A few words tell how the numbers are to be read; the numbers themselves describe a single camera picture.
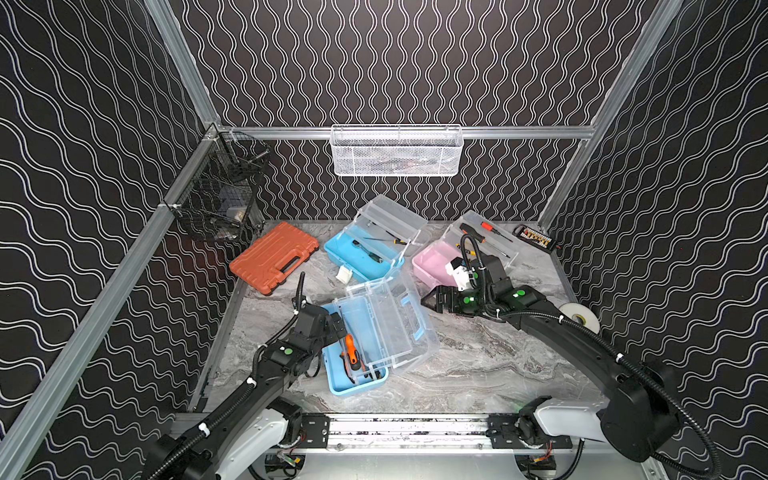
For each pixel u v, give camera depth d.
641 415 0.40
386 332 0.80
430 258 1.09
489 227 1.03
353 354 0.76
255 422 0.60
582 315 0.95
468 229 1.01
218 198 0.98
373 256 1.05
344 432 0.77
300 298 0.69
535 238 1.13
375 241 1.05
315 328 0.65
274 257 1.03
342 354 0.89
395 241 1.03
